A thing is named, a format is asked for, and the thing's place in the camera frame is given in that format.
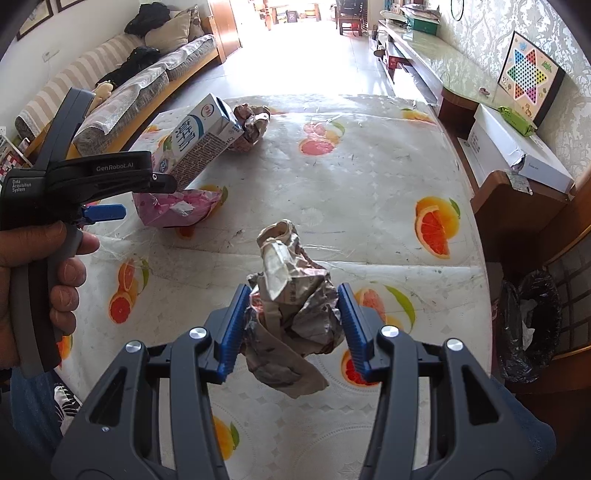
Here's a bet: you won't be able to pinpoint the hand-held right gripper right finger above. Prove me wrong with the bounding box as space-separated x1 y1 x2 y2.
338 282 541 480

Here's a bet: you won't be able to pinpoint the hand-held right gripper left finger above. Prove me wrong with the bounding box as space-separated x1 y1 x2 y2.
51 282 252 480

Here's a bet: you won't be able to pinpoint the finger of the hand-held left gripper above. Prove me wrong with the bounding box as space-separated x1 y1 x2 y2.
134 154 179 195

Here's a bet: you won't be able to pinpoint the white and blue milk carton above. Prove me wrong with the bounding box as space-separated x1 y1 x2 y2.
159 93 245 190

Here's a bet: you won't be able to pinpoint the newspaper ball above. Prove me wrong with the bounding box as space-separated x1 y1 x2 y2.
231 104 274 151
242 220 346 400

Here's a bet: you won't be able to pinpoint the person's left hand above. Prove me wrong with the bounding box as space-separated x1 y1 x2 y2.
0 220 100 370

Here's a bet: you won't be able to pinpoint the pink plastic bag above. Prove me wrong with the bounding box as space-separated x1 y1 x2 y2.
133 185 223 229

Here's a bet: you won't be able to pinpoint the row of children's books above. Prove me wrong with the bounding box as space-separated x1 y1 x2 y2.
0 134 35 185

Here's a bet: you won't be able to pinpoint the white lace seat cover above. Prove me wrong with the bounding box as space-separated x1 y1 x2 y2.
74 34 216 145

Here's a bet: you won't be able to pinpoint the cream plush toy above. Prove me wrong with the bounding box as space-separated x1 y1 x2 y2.
90 80 116 112

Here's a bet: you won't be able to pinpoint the wooden sofa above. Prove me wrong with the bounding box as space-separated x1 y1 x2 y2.
14 7 221 158

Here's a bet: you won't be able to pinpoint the fruit print tablecloth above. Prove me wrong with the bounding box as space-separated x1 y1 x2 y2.
53 95 491 480

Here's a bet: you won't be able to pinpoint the striped sofa cover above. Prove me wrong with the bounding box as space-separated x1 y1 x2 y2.
16 34 139 136

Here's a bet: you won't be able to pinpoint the beige pillow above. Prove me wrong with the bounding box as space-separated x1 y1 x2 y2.
147 9 193 54

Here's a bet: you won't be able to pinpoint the black jacket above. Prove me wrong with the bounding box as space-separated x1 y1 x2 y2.
124 2 172 38

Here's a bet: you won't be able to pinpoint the wooden door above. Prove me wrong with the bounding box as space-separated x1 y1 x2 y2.
208 0 242 64

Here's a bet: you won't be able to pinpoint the bin with black bag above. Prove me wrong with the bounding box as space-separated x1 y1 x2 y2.
496 270 563 385

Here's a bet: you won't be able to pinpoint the black and white floral cloth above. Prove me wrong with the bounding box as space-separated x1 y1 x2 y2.
53 385 84 437

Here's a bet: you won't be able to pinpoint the dark wooden cabinet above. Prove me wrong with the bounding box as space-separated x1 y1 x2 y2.
438 88 591 278

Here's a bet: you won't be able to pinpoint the person's blue jeans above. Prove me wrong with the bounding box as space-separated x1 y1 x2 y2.
0 364 557 480

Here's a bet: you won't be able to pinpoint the wooden lattice panel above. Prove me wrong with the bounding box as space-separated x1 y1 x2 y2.
545 237 591 363

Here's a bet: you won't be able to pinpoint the long white cardboard box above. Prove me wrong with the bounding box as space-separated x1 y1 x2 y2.
466 104 575 193

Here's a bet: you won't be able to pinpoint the wooden chairs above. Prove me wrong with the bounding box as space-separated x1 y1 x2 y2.
337 0 371 36

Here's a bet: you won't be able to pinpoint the green plastic basket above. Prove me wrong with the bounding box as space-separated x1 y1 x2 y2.
498 106 539 137

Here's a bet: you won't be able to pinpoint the long television cabinet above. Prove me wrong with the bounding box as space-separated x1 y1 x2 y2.
375 21 502 118

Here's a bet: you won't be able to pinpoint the star checkers board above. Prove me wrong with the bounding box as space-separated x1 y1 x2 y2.
496 31 566 128

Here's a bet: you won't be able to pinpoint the green and white box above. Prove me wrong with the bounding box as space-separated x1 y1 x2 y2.
406 11 445 34

